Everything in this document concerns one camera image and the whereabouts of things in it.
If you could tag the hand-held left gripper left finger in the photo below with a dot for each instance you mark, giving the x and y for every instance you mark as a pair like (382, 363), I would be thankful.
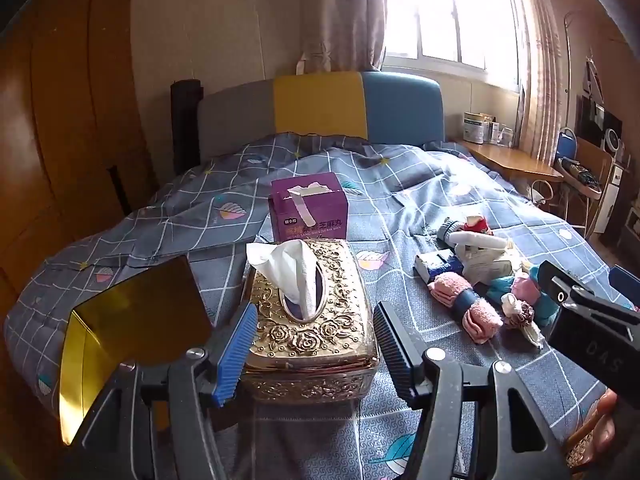
(235, 355)

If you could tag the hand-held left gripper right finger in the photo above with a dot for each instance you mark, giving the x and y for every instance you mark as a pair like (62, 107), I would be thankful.
(395, 350)

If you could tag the blue plush toy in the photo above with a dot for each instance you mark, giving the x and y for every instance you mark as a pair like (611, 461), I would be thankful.
(545, 305)

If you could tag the brown satin scrunchie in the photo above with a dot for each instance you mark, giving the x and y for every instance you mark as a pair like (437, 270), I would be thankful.
(520, 315)

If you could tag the red plush toy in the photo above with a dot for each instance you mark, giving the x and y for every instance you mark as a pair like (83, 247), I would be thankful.
(477, 225)

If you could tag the person's right forearm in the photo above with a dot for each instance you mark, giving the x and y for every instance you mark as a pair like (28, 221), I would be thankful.
(602, 410)

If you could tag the gold embossed tissue box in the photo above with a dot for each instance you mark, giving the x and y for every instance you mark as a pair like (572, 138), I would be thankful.
(320, 340)

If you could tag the pink cloth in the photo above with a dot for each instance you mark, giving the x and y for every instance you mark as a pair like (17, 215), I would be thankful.
(524, 290)

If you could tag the pink towel with blue band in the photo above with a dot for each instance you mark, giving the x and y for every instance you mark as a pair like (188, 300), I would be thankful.
(465, 305)

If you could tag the blue white packet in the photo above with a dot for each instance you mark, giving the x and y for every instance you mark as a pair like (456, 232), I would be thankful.
(435, 265)

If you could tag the white tissue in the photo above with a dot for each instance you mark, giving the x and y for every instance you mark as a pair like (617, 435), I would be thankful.
(280, 270)

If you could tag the white cabinet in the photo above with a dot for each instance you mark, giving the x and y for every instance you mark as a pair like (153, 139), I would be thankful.
(610, 200)

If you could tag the white tube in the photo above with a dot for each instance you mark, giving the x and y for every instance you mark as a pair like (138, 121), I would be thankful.
(480, 243)

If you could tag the grey checked leaf-print quilt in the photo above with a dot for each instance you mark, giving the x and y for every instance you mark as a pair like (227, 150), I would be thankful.
(400, 210)

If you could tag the purple cardboard box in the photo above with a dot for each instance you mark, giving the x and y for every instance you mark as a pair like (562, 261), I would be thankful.
(305, 210)

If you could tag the blue chair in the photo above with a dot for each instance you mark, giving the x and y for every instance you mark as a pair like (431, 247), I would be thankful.
(566, 147)

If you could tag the wooden desk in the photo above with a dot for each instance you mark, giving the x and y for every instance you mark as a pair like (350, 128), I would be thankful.
(505, 160)

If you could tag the grey yellow blue bed headboard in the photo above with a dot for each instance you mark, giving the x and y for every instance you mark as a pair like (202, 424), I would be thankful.
(320, 105)

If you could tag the beige striped curtain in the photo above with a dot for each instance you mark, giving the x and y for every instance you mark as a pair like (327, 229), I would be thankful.
(542, 60)

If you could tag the wooden wardrobe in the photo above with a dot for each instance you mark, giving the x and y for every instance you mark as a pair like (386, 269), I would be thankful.
(60, 110)

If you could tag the patterned curtain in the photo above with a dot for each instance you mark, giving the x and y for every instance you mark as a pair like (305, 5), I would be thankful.
(345, 10)

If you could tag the window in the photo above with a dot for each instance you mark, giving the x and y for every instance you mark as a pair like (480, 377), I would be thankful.
(450, 10)

